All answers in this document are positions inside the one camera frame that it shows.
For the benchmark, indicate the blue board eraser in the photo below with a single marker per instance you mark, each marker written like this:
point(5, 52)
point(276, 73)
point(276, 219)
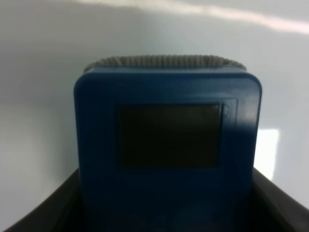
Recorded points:
point(166, 144)

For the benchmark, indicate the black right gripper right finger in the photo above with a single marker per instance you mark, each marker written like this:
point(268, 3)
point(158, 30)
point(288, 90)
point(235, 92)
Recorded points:
point(272, 210)

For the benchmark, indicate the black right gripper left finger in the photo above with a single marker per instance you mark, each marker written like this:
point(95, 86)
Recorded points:
point(62, 211)

